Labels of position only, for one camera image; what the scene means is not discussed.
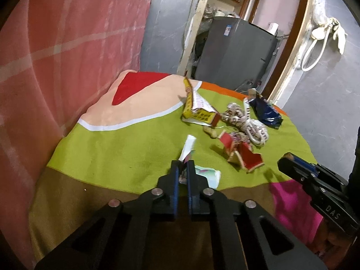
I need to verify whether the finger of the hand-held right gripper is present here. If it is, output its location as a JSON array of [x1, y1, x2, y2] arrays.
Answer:
[[277, 152, 313, 193], [290, 153, 320, 175]]

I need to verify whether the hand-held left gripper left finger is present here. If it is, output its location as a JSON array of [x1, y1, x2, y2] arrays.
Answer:
[[35, 160, 180, 270]]

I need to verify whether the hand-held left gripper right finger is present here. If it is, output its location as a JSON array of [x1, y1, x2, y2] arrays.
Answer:
[[187, 160, 329, 270]]

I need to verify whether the white paper strip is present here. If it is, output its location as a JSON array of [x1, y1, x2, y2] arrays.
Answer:
[[178, 135, 197, 164]]

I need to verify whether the white pastel wrapper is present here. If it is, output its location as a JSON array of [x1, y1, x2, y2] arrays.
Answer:
[[194, 165, 222, 189]]

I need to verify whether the red small carton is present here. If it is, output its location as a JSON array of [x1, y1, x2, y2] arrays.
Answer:
[[219, 132, 240, 155], [227, 143, 264, 173]]

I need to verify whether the white patterned crumpled wrapper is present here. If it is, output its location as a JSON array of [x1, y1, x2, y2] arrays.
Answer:
[[221, 98, 269, 147]]

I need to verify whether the tan peanut shell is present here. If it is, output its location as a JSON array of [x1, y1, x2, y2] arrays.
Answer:
[[204, 126, 219, 139]]

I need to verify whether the multicolour patchwork blanket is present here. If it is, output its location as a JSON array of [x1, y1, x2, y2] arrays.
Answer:
[[29, 71, 327, 270]]

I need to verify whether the dark blue snack packet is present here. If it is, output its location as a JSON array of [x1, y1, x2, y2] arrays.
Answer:
[[249, 88, 283, 130]]

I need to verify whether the yellow torn carton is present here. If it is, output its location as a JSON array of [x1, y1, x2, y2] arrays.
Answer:
[[181, 77, 222, 127]]

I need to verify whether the grey cabinet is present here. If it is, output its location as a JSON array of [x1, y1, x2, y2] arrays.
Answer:
[[193, 16, 279, 84]]

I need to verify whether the white hanging cloth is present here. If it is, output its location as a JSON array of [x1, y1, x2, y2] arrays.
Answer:
[[311, 17, 348, 55]]

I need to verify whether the pink checked cloth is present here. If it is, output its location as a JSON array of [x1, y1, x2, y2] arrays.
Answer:
[[0, 0, 152, 268]]

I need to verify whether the brown wooden door frame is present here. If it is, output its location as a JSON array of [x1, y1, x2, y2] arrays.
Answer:
[[268, 0, 320, 106]]

